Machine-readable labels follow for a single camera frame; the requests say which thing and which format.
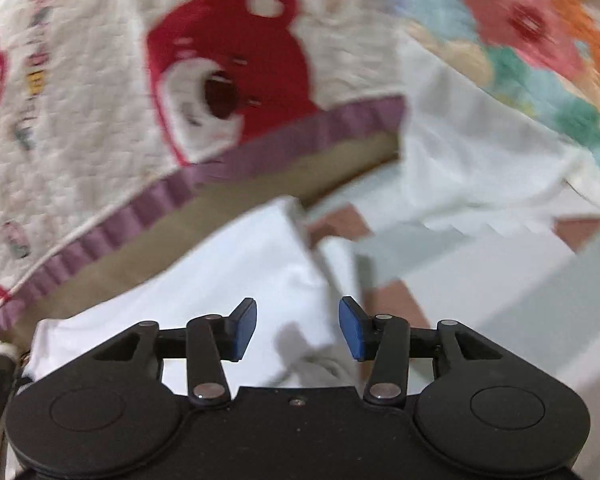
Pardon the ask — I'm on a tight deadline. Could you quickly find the bear print quilt purple ruffle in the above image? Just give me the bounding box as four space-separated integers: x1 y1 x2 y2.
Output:
0 0 411 343

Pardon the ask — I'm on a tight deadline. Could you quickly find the patchwork print bed sheet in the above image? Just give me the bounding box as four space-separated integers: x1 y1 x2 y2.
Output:
305 160 600 480

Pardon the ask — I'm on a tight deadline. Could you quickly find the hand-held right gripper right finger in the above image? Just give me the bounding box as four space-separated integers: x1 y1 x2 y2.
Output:
338 296 506 407

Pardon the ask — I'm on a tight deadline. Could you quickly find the white shirt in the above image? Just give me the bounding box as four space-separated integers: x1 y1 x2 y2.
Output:
22 197 363 396

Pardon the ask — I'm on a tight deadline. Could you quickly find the floral blanket white backing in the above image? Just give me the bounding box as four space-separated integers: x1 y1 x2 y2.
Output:
380 0 600 243

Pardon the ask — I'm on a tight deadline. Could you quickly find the beige bed board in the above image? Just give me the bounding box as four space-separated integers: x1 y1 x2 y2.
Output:
0 132 401 333

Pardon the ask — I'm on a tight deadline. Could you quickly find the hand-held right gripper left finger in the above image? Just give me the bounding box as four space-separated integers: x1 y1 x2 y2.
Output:
92 297 258 407

